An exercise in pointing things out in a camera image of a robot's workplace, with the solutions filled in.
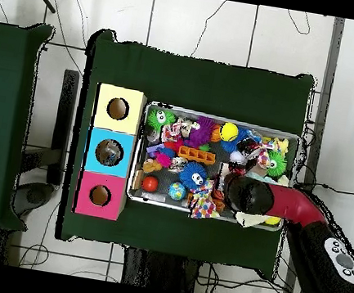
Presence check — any polka dot paper napkin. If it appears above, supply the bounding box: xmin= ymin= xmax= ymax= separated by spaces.
xmin=185 ymin=178 xmax=222 ymax=222

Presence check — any wooden three-hole box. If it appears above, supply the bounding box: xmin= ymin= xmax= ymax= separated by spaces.
xmin=71 ymin=81 xmax=150 ymax=223

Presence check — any purple spiky toy with eyes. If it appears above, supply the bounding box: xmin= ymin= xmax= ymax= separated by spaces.
xmin=183 ymin=114 xmax=218 ymax=151

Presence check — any blue spiky ball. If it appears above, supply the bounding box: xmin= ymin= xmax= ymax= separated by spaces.
xmin=177 ymin=160 xmax=209 ymax=192

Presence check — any green spiky toy with eyes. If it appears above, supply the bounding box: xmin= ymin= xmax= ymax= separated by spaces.
xmin=146 ymin=106 xmax=177 ymax=133

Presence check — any globe print ball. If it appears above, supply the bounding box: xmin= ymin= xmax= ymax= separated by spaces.
xmin=166 ymin=180 xmax=189 ymax=202

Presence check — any red rubber ball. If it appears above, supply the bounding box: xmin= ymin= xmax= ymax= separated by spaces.
xmin=141 ymin=174 xmax=160 ymax=194

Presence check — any yellow smiley ball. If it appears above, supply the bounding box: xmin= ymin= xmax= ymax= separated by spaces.
xmin=218 ymin=120 xmax=240 ymax=143

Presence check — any crushed black can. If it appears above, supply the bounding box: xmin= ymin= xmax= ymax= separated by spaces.
xmin=226 ymin=160 xmax=249 ymax=178

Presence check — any crushed silver can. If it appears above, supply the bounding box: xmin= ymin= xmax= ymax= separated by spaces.
xmin=235 ymin=136 xmax=263 ymax=160

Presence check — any cream knitted cloth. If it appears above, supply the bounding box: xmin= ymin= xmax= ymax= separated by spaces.
xmin=233 ymin=168 xmax=292 ymax=234

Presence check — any grey chair base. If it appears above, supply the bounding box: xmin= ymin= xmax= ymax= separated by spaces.
xmin=8 ymin=178 xmax=57 ymax=222

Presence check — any wire mesh bin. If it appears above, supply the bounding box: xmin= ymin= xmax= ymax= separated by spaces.
xmin=123 ymin=98 xmax=304 ymax=235

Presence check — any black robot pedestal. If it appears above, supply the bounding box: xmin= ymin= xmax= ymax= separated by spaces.
xmin=120 ymin=246 xmax=201 ymax=293

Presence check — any black power cable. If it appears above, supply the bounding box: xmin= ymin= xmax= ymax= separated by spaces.
xmin=292 ymin=178 xmax=354 ymax=203

